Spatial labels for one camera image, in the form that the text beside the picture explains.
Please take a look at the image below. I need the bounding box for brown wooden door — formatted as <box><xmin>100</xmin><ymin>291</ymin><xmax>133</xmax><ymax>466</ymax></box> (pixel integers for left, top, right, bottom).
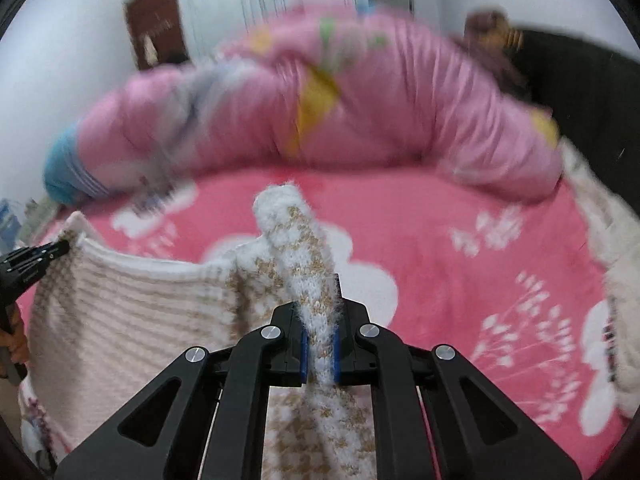
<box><xmin>124</xmin><ymin>0</ymin><xmax>190</xmax><ymax>72</ymax></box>

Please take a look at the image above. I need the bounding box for pink printed quilt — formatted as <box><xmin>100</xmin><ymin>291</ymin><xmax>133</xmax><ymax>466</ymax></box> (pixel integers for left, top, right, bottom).
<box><xmin>42</xmin><ymin>2</ymin><xmax>563</xmax><ymax>206</ymax></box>

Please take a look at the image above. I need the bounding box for pink floral bed sheet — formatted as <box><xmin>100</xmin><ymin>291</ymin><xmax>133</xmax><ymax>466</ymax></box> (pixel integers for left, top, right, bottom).
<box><xmin>30</xmin><ymin>165</ymin><xmax>631</xmax><ymax>480</ymax></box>

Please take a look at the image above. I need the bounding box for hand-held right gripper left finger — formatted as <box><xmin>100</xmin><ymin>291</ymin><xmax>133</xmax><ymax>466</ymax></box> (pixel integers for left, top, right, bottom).
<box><xmin>54</xmin><ymin>302</ymin><xmax>307</xmax><ymax>480</ymax></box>

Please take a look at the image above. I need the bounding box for brown plush toy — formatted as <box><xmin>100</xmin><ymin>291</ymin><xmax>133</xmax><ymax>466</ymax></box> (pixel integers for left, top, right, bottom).
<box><xmin>462</xmin><ymin>7</ymin><xmax>528</xmax><ymax>91</ymax></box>

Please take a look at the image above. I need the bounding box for beige white checked fleece garment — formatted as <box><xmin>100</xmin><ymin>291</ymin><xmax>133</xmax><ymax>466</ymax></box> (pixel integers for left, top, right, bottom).
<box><xmin>17</xmin><ymin>182</ymin><xmax>381</xmax><ymax>480</ymax></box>

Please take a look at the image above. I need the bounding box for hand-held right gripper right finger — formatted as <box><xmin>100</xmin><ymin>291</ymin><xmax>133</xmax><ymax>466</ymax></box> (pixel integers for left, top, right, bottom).
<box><xmin>331</xmin><ymin>272</ymin><xmax>583</xmax><ymax>480</ymax></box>

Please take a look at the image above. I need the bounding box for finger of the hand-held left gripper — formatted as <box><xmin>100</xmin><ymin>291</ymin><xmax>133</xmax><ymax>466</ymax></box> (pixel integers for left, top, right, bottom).
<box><xmin>15</xmin><ymin>239</ymin><xmax>71</xmax><ymax>271</ymax></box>

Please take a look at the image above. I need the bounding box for person's left hand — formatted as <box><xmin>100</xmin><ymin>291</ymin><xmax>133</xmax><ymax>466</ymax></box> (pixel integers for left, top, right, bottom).
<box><xmin>7</xmin><ymin>304</ymin><xmax>27</xmax><ymax>366</ymax></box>

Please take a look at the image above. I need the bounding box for dark padded headboard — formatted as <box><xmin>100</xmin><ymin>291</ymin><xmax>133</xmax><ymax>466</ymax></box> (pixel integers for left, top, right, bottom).
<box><xmin>510</xmin><ymin>27</ymin><xmax>640</xmax><ymax>221</ymax></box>

